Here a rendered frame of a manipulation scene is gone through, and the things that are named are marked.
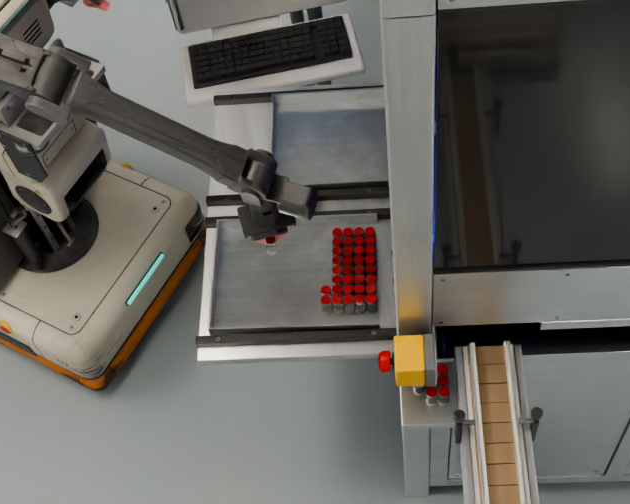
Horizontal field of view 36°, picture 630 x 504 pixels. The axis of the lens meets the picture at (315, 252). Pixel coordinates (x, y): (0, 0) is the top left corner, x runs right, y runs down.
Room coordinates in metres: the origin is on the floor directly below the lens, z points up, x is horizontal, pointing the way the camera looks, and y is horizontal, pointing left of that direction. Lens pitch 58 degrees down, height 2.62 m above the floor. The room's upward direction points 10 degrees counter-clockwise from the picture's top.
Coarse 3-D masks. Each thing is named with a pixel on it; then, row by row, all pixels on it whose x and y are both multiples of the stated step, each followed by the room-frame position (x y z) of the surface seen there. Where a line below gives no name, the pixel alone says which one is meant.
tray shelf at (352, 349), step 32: (224, 128) 1.45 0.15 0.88; (256, 128) 1.43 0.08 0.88; (224, 192) 1.27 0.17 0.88; (384, 224) 1.11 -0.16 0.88; (384, 256) 1.04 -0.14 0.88; (384, 288) 0.96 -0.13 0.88; (384, 320) 0.89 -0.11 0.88; (224, 352) 0.88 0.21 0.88; (256, 352) 0.87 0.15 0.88; (288, 352) 0.86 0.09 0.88; (320, 352) 0.85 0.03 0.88; (352, 352) 0.83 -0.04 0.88
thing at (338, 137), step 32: (288, 96) 1.49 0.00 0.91; (320, 96) 1.48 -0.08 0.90; (352, 96) 1.46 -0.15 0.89; (288, 128) 1.41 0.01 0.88; (320, 128) 1.40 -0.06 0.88; (352, 128) 1.38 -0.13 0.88; (384, 128) 1.37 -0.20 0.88; (288, 160) 1.32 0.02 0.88; (320, 160) 1.31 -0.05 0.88; (352, 160) 1.29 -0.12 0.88; (384, 160) 1.28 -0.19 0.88
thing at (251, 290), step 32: (224, 224) 1.17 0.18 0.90; (320, 224) 1.14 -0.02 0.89; (352, 224) 1.13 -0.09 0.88; (224, 256) 1.11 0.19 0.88; (256, 256) 1.09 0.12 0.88; (288, 256) 1.08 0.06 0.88; (320, 256) 1.06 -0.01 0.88; (224, 288) 1.03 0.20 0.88; (256, 288) 1.01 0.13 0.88; (288, 288) 1.00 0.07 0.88; (320, 288) 0.99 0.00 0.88; (224, 320) 0.95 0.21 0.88; (256, 320) 0.94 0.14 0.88; (288, 320) 0.93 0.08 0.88; (320, 320) 0.91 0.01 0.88; (352, 320) 0.90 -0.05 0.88
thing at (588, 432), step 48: (480, 336) 0.82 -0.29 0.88; (528, 336) 0.80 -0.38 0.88; (576, 336) 0.78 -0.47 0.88; (624, 336) 0.76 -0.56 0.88; (528, 384) 0.76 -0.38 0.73; (576, 384) 0.75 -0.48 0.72; (624, 384) 0.73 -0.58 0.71; (432, 432) 0.79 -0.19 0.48; (576, 432) 0.74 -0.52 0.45; (624, 432) 0.73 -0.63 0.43; (432, 480) 0.79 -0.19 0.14; (576, 480) 0.73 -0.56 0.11; (624, 480) 0.71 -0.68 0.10
